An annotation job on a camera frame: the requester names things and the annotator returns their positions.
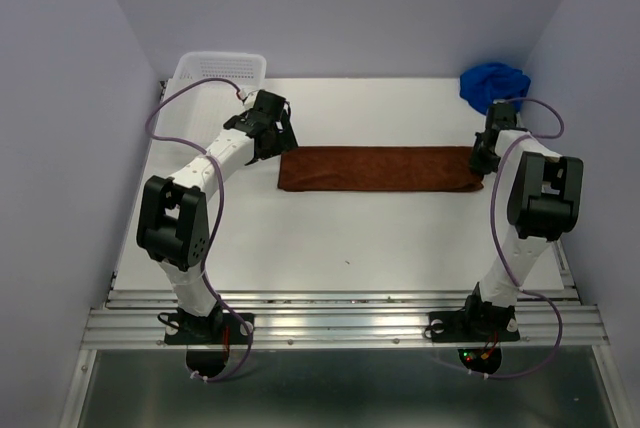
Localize blue microfiber towel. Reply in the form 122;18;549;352
459;62;531;115

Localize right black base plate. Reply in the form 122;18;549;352
424;310;520;343

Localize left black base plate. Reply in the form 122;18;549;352
160;312;248;346

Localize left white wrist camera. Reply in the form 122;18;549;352
236;90;258;109

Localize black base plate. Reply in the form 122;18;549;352
424;310;520;343
160;312;248;346

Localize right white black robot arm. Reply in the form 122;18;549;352
460;100;584;341

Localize brown microfiber towel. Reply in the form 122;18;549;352
277;146;483;193

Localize aluminium rail frame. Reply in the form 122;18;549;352
59;80;621;428

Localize white perforated plastic basket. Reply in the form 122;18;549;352
155;51;267;148

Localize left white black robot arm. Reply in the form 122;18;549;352
136;90;297;345

